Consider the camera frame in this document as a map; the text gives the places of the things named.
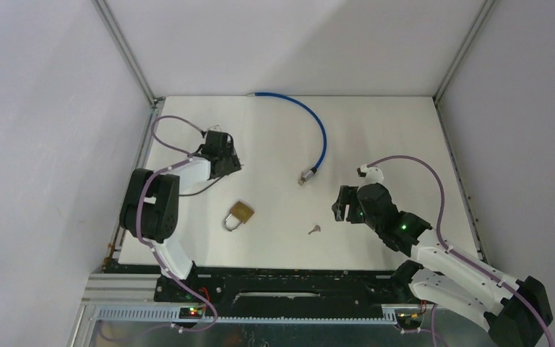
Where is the brass padlock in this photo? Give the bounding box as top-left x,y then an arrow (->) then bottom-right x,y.
223,201 -> 254,232

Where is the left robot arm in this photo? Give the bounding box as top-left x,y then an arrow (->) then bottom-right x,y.
119,130 -> 241,301

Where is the blue cable lock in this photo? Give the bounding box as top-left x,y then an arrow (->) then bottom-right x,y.
246,92 -> 329,187

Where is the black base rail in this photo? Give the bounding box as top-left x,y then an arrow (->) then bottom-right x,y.
153,267 -> 426,320

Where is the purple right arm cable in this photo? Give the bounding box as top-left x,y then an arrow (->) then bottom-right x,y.
366,154 -> 555,347

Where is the black cable lock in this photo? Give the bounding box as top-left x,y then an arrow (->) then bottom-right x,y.
179,177 -> 223,197

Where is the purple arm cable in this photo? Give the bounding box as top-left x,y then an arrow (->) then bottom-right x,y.
366,154 -> 555,347
135,114 -> 220,333

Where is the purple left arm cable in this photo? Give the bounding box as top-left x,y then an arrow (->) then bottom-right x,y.
135,114 -> 220,333

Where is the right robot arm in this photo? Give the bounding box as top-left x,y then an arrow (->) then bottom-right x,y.
331,183 -> 553,346

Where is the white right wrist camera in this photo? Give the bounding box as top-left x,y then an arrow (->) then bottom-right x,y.
357,165 -> 384,189

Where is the padlock key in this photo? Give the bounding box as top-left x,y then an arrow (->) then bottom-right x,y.
308,225 -> 321,235

